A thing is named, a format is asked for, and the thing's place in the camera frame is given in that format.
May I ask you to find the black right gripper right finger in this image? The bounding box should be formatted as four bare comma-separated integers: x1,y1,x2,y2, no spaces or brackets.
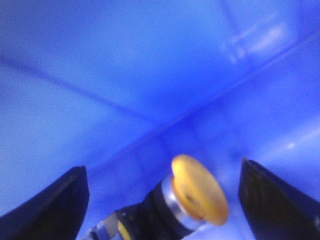
238,158,320,240

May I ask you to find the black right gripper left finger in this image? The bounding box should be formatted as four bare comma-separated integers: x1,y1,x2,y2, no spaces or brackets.
0,166,90,240

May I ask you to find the yellow mushroom push button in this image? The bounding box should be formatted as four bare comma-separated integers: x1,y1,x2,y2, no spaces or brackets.
83,154,229,240

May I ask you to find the right blue plastic crate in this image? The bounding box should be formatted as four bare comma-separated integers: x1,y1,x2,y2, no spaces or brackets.
0,0,320,240

